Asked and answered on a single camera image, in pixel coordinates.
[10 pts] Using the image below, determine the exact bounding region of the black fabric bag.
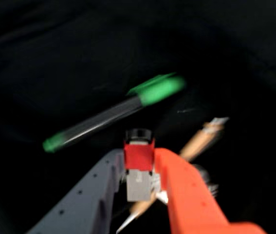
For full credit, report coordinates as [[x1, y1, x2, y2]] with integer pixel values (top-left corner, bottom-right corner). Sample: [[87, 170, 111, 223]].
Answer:
[[0, 0, 276, 234]]

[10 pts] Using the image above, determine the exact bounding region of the black marker with green cap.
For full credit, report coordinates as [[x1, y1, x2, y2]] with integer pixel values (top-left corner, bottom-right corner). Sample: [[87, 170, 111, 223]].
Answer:
[[42, 72, 186, 154]]

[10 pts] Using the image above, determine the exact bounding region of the tan wooden pen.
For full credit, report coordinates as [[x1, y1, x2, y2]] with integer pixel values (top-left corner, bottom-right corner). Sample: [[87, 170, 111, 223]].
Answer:
[[115, 117, 230, 234]]

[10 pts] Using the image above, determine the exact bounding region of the red and black usb stick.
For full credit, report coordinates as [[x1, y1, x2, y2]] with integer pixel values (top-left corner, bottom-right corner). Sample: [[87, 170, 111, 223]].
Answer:
[[123, 128, 162, 202]]

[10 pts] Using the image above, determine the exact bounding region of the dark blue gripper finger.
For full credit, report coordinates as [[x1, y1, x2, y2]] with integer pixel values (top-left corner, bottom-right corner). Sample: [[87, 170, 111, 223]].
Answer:
[[27, 148, 126, 234]]

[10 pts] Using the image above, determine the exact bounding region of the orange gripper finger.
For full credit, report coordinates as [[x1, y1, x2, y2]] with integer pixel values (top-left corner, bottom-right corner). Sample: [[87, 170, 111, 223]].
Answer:
[[153, 147, 269, 234]]

